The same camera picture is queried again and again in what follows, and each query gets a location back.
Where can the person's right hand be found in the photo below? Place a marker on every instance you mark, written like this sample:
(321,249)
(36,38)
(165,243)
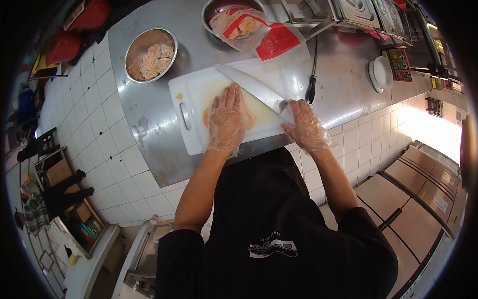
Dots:
(308,129)

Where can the person's left hand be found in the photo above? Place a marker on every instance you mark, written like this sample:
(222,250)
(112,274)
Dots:
(226,123)

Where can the person's left index finger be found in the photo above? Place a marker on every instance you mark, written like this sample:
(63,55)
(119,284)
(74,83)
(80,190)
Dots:
(241,98)

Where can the person's left ring finger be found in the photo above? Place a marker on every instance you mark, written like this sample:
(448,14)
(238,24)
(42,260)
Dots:
(224,100)

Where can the person's left little finger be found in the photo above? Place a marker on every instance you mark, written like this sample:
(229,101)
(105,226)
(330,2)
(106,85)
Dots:
(215,106)

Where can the person's right fingers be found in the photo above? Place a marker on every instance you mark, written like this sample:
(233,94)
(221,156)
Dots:
(301,108)

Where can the person's left middle finger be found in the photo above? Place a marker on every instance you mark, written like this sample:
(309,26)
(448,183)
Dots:
(232,96)

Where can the person's right thumb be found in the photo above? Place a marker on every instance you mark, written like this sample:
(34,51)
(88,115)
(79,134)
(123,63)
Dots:
(289,129)

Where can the large chef's knife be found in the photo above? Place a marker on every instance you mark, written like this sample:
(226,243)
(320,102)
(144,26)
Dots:
(254,88)

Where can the raw chicken piece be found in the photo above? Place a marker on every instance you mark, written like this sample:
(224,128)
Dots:
(249,120)

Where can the white plastic cutting board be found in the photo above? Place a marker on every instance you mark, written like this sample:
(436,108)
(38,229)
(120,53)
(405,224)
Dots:
(194,93)

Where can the plastic bag with chicken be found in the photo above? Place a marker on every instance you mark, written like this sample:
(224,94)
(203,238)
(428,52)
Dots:
(242,30)

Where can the empty red printed plastic bag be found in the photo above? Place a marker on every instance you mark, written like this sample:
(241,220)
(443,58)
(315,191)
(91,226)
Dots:
(282,41)

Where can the pile of raw chicken pieces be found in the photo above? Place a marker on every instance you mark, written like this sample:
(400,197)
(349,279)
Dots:
(157,61)

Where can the steel bowl under bags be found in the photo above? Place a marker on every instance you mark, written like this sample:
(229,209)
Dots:
(214,5)

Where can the steel bowl with meat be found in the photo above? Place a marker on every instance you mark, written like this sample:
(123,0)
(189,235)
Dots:
(136,48)

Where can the person's body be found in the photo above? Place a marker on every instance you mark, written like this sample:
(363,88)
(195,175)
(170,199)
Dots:
(269,231)

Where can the colourful picture card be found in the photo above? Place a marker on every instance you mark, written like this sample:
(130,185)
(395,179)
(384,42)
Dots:
(400,64)

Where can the steel food pans with lids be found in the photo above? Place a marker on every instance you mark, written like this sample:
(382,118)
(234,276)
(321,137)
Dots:
(358,13)

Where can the stainless steel refrigerator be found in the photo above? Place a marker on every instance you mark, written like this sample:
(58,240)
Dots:
(418,209)

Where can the red plastic containers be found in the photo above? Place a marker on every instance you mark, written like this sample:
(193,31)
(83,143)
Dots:
(67,41)

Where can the steel trolley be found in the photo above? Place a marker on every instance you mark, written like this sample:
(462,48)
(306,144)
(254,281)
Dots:
(143,258)

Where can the cardboard box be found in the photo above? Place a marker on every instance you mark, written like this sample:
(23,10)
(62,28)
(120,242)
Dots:
(58,170)

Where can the black wall socket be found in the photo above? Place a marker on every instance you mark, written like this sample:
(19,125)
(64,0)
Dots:
(434,107)

